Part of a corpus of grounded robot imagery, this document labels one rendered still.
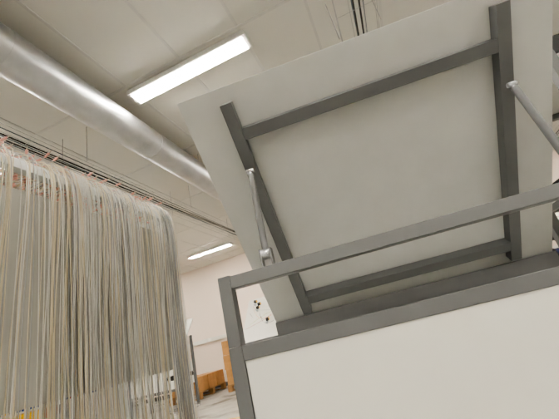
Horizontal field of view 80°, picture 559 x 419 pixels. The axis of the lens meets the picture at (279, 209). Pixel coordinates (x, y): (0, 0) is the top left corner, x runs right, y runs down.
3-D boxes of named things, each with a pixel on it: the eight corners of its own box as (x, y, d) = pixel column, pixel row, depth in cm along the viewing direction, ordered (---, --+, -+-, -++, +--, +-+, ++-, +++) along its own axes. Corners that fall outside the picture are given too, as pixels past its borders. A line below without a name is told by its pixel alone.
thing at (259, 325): (314, 386, 522) (289, 283, 581) (249, 399, 555) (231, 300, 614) (325, 377, 587) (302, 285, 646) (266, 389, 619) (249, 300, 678)
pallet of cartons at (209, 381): (198, 394, 840) (195, 375, 856) (226, 387, 823) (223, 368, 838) (169, 406, 731) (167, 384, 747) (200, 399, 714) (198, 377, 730)
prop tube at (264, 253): (264, 261, 100) (249, 178, 114) (273, 258, 100) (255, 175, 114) (261, 258, 98) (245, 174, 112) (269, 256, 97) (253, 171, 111)
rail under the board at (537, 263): (281, 337, 151) (278, 322, 153) (556, 268, 134) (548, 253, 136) (278, 337, 146) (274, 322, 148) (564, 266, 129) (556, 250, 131)
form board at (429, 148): (552, 253, 134) (549, 251, 135) (552, -37, 93) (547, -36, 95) (277, 324, 151) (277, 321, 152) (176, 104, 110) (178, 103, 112)
